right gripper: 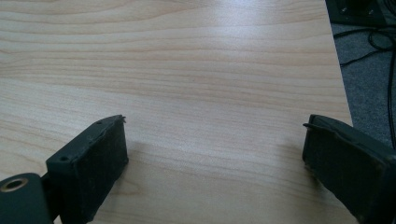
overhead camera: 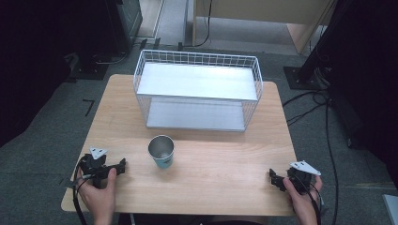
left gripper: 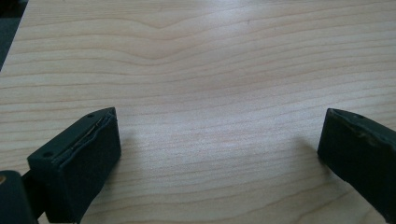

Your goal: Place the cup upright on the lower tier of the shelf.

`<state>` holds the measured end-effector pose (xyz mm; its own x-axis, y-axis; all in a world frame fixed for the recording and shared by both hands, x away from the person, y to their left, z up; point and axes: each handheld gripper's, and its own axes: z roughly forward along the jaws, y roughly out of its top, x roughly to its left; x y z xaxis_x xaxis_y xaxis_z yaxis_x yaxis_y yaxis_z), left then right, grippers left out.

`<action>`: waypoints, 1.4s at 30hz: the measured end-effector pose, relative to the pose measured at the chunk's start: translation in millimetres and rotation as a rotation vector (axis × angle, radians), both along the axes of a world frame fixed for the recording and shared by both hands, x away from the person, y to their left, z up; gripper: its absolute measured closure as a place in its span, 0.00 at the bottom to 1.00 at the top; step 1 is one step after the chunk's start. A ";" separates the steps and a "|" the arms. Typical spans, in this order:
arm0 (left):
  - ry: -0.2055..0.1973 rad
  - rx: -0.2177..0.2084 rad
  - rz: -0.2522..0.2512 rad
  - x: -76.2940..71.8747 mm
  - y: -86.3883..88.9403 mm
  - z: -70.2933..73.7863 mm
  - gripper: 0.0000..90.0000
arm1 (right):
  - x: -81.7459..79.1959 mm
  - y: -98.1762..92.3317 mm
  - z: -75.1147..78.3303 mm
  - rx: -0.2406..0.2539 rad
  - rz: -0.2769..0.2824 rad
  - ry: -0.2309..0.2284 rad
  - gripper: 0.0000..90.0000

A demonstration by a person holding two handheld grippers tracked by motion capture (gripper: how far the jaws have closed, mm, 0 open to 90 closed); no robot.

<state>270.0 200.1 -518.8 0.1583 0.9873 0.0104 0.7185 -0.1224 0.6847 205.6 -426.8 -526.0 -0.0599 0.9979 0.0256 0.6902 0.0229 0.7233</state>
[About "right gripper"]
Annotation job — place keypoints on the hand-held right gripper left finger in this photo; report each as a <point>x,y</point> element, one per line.
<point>88,165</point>

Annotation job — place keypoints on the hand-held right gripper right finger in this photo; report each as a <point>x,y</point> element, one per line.
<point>348,161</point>

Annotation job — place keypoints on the black stand base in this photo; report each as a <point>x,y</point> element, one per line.
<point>358,12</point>

